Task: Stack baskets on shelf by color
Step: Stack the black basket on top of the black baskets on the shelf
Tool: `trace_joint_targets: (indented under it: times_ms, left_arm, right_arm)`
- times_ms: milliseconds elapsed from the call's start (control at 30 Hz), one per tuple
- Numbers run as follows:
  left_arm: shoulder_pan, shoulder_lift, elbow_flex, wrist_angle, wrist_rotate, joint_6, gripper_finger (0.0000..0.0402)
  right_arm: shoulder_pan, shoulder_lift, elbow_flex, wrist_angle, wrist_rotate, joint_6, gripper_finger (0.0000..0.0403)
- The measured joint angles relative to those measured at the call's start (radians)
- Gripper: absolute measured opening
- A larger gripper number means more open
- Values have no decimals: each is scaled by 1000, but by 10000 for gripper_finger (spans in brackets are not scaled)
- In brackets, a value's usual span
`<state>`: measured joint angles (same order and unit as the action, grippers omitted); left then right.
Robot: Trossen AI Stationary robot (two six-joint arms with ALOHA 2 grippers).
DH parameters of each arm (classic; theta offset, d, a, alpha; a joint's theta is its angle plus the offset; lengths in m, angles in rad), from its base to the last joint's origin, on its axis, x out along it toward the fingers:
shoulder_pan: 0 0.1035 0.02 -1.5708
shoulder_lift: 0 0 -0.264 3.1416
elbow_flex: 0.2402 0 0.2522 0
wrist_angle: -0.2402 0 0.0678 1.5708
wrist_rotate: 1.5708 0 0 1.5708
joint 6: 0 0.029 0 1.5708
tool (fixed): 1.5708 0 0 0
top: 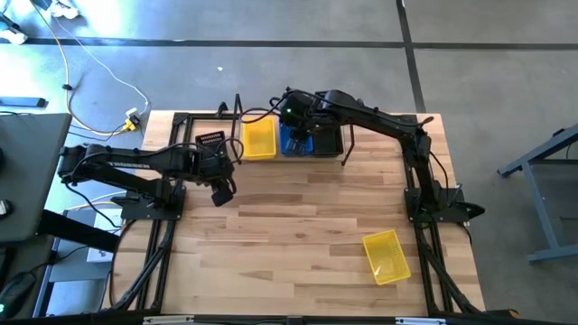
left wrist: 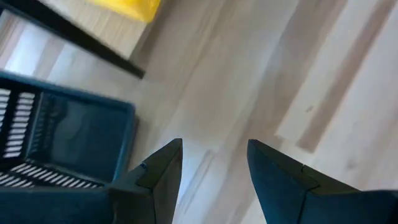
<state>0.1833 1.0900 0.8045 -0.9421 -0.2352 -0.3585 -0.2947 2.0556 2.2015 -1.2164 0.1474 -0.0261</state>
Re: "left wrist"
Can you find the black slotted plastic basket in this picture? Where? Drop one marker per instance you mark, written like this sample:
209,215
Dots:
84,140

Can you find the yellow slotted plastic basket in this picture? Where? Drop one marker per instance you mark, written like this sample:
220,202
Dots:
133,9

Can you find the wooden shelf with black frame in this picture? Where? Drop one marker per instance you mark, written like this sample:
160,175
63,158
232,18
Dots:
102,25

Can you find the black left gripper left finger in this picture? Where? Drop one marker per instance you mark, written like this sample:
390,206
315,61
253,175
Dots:
155,186

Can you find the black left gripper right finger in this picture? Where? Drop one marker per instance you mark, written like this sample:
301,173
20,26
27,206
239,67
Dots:
286,193

